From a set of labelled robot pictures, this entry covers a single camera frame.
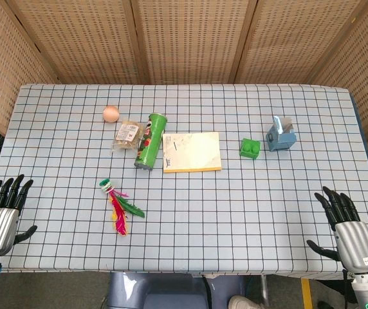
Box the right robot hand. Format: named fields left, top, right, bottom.
left=306, top=185, right=368, bottom=276

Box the feather shuttlecock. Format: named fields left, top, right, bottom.
left=98, top=178, right=146, bottom=238

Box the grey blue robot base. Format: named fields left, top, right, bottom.
left=106, top=272, right=246, bottom=309

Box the blue open carton box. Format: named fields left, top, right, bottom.
left=265, top=116, right=298, bottom=153

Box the white shoe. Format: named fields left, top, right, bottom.
left=228, top=295, right=265, bottom=309

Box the green toy brick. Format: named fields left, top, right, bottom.
left=239, top=138, right=262, bottom=160

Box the blue checkered tablecloth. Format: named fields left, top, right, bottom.
left=0, top=83, right=368, bottom=281

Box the clear snack bag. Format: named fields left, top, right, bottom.
left=111, top=118, right=145, bottom=153

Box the brown egg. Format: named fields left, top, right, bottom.
left=102, top=106, right=120, bottom=123

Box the green chips can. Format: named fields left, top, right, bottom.
left=134, top=112, right=169, bottom=171

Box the yellow notepad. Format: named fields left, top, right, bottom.
left=161, top=131, right=223, bottom=174

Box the woven folding screen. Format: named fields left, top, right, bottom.
left=0, top=0, right=368, bottom=194

